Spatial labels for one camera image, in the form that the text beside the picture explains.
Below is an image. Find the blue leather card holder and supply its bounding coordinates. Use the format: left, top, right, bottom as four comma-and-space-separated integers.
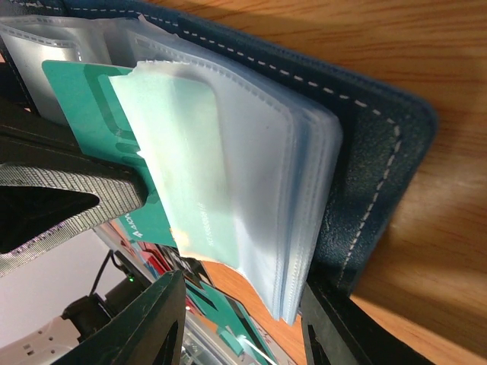
0, 0, 437, 328

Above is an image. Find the teal striped card centre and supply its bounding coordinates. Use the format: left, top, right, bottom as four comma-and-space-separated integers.
186, 280, 276, 364

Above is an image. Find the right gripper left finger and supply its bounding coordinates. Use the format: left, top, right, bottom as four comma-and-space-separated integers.
56, 271, 186, 364

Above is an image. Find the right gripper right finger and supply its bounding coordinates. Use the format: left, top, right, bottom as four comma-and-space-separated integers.
301, 283, 431, 364

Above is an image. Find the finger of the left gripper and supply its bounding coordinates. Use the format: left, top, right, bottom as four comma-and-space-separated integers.
1, 100, 148, 276

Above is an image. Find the teal VIP card bottom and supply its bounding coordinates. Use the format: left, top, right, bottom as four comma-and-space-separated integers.
42, 60, 176, 247

